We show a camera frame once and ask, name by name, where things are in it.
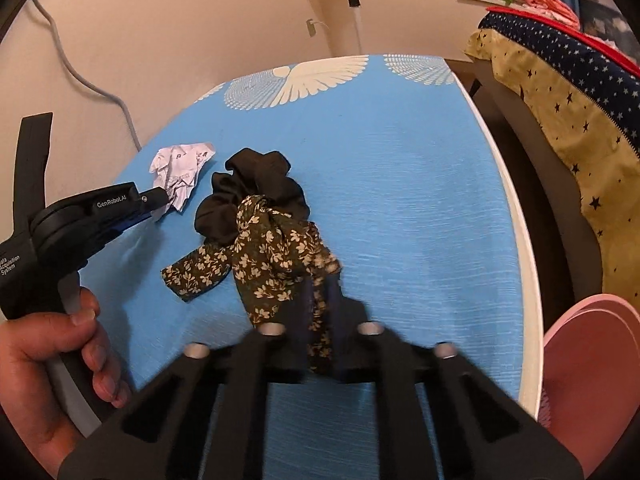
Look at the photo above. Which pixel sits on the person's left hand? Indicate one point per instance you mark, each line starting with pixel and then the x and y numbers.
pixel 35 375

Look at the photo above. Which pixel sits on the white wall socket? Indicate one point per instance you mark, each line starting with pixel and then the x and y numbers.
pixel 311 27

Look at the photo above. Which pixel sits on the grey bed frame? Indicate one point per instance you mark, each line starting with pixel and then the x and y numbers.
pixel 500 91

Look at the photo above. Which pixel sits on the white paper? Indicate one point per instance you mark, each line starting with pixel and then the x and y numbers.
pixel 175 170

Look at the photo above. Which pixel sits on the pink clothes pile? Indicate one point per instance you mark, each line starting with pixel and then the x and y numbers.
pixel 547 5

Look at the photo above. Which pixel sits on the bed with star blanket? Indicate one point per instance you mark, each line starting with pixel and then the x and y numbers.
pixel 575 110

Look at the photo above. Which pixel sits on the red blanket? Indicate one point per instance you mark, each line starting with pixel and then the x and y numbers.
pixel 600 42

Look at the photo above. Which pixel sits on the blue patterned tablecloth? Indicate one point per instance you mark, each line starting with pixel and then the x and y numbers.
pixel 400 185

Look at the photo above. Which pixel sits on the black cloth scrunchie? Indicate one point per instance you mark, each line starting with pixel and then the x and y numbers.
pixel 255 180

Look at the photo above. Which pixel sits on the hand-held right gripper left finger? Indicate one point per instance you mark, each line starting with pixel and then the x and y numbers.
pixel 311 310

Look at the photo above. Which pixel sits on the dark clear storage bin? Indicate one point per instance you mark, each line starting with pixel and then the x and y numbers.
pixel 602 17

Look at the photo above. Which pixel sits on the floral fabric strip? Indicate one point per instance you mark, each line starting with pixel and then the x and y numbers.
pixel 270 260

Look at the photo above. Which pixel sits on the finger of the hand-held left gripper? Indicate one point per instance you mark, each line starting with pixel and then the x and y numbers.
pixel 131 220
pixel 152 199

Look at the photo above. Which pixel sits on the pink trash bin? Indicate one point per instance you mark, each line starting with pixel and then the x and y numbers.
pixel 590 360

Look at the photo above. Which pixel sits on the white table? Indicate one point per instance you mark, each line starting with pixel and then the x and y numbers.
pixel 520 280

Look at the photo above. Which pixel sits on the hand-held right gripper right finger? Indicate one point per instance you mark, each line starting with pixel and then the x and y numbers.
pixel 334 310

